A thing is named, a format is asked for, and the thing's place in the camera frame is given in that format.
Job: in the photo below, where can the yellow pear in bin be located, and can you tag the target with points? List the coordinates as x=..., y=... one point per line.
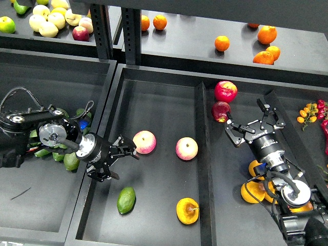
x=251, y=167

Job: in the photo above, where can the orange tangerine front shelf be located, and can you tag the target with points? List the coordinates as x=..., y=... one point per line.
x=264, y=57

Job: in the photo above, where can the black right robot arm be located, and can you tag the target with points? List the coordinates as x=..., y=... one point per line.
x=296, y=208

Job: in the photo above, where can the pink apple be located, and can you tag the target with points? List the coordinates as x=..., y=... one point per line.
x=145, y=142
x=186, y=148

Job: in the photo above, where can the small dark green avocado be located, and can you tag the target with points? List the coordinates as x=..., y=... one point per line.
x=80, y=111

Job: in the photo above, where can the large orange on shelf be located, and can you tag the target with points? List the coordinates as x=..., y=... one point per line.
x=267, y=34

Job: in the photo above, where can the black tray divider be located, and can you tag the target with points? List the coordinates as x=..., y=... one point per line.
x=204, y=169

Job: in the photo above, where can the orange on shelf centre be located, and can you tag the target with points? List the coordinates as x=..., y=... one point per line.
x=222, y=43

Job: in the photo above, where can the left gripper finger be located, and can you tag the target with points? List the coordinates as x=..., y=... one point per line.
x=100, y=171
x=122, y=147

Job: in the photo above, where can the orange cherry tomato bunch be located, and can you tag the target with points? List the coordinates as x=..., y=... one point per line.
x=307, y=115

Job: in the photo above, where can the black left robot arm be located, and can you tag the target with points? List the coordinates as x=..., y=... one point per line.
x=24, y=132

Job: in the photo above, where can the pink apple left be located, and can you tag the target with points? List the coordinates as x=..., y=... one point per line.
x=145, y=142

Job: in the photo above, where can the red chili peppers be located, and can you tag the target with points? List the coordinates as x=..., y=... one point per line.
x=322, y=115

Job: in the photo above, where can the pale yellow pear on shelf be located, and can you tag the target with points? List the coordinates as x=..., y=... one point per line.
x=48, y=29

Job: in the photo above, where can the red apple on shelf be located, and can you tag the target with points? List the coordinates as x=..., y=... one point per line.
x=80, y=33

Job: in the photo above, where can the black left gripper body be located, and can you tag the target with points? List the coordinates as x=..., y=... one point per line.
x=93, y=150

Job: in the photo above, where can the orange behind post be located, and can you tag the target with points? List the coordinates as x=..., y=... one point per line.
x=145, y=23

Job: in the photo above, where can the green apple on shelf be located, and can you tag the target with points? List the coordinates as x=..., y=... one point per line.
x=7, y=25

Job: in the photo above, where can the black shelf post left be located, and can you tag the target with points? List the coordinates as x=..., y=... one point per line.
x=101, y=30

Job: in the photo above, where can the dark red apple lower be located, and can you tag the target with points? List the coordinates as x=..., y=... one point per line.
x=219, y=111

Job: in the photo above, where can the yellow pear lower bin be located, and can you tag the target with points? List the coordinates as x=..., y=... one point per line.
x=253, y=192

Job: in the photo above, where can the pink apple right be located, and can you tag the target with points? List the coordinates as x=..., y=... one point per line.
x=186, y=148

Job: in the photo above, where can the black shelf post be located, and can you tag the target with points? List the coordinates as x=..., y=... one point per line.
x=101, y=30
x=131, y=23

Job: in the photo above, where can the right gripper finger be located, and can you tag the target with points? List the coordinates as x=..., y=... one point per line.
x=272, y=118
x=231, y=127

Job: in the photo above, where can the green avocado top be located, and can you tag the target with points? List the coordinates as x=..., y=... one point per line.
x=64, y=112

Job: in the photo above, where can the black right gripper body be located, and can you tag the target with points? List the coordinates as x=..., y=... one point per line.
x=264, y=144

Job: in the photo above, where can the red apple upper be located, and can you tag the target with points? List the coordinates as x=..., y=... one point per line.
x=225, y=91

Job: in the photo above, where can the orange beside post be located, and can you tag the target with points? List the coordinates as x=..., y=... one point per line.
x=160, y=22

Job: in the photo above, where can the black shelf post right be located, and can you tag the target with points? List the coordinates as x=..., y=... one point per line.
x=131, y=23

